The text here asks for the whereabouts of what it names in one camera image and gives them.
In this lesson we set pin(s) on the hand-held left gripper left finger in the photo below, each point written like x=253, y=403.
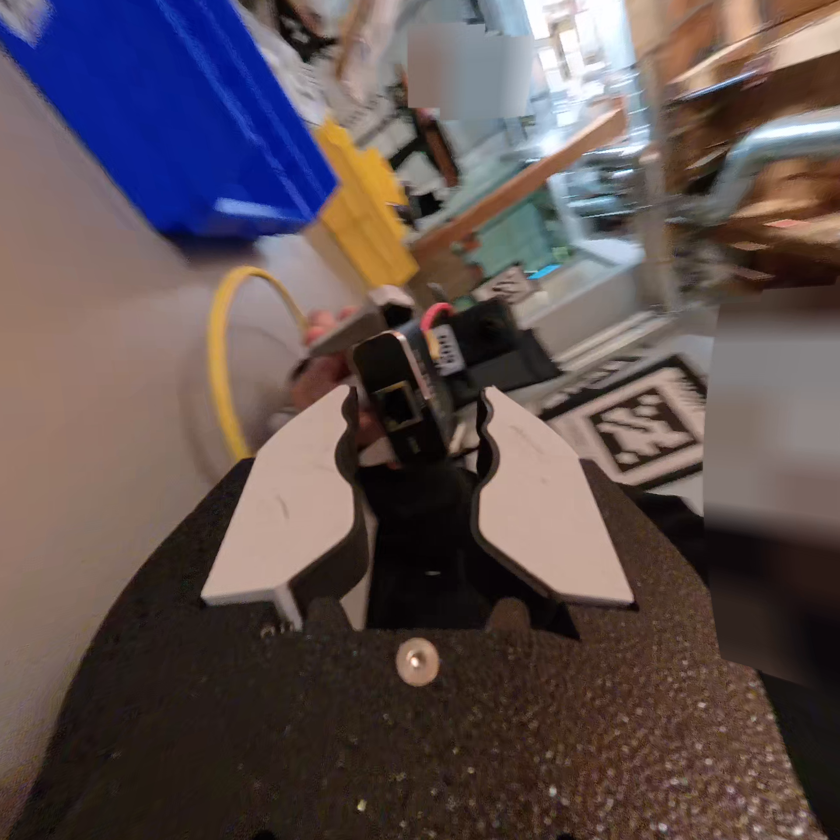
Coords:
x=289, y=499

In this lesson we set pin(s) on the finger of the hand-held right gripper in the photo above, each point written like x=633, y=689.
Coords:
x=377, y=454
x=344, y=333

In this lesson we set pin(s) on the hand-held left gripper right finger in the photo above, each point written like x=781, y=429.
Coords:
x=544, y=505

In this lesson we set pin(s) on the black network adapter box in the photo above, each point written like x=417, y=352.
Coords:
x=384, y=358

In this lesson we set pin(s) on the person's right hand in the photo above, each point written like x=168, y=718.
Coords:
x=321, y=384

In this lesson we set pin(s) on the small black white marker board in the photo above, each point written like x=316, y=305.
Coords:
x=505, y=283

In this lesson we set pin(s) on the yellow plastic bin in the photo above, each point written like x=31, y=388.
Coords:
x=367, y=210

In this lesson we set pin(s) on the large black white marker board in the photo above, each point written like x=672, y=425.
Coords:
x=643, y=426

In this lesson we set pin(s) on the wooden table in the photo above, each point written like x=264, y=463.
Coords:
x=512, y=190

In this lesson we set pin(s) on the blue plastic bin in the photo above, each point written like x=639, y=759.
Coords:
x=164, y=111

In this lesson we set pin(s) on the silver metal pipe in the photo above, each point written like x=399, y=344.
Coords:
x=774, y=141

